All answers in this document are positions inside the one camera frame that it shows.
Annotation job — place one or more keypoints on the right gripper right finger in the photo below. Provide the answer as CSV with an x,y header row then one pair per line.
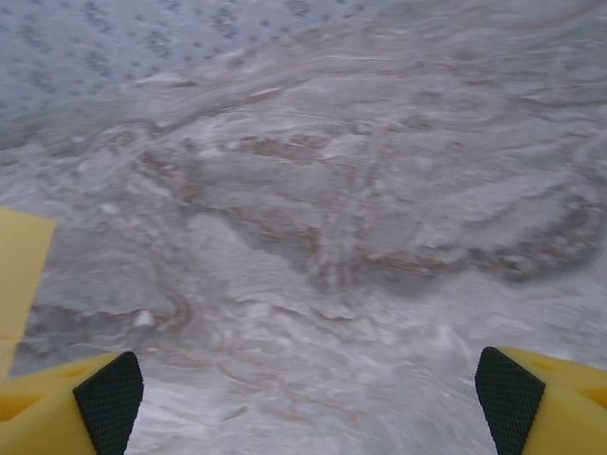
x,y
545,407

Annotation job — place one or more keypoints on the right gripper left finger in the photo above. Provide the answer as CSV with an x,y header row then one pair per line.
x,y
61,407

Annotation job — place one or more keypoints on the yellow paper sheet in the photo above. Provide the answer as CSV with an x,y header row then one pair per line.
x,y
19,265

